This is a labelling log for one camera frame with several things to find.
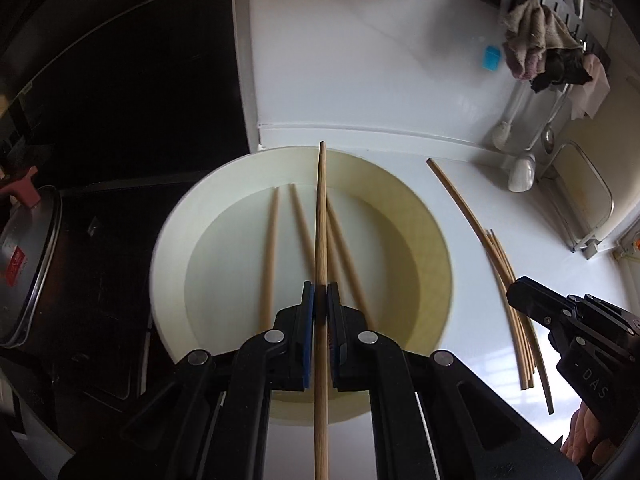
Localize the beige rag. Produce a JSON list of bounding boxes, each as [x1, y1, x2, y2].
[[501, 0, 583, 68]]

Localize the purple rag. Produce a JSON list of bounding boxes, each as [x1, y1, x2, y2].
[[502, 42, 548, 81]]

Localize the cooking pot with red-handled lid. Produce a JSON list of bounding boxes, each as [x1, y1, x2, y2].
[[0, 166, 63, 350]]

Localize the metal ladle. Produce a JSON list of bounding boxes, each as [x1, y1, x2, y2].
[[541, 85, 573, 155]]

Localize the person's right hand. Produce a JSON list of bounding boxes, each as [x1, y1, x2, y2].
[[560, 402, 618, 480]]

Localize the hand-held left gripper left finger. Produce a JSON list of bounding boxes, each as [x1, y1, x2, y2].
[[60, 281, 317, 480]]

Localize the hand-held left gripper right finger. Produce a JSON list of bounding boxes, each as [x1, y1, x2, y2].
[[326, 281, 583, 480]]

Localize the wall hook rack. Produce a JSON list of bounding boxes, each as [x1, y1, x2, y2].
[[352, 0, 611, 68]]

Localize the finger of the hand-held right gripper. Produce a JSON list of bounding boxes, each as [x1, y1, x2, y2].
[[506, 276, 582, 332], [567, 295, 640, 342]]

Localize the black cloth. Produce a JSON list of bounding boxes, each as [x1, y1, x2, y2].
[[530, 50, 593, 93]]

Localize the metal wire rack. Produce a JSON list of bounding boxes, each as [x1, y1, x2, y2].
[[537, 140, 615, 261]]

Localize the white spoon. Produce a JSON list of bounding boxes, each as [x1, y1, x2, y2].
[[491, 85, 531, 150]]

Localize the metal spatula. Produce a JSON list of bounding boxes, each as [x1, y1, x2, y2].
[[508, 87, 571, 193]]

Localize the white cloth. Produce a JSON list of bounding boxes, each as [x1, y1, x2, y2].
[[570, 54, 611, 121]]

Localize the round cream basin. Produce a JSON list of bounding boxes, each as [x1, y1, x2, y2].
[[149, 145, 453, 428]]

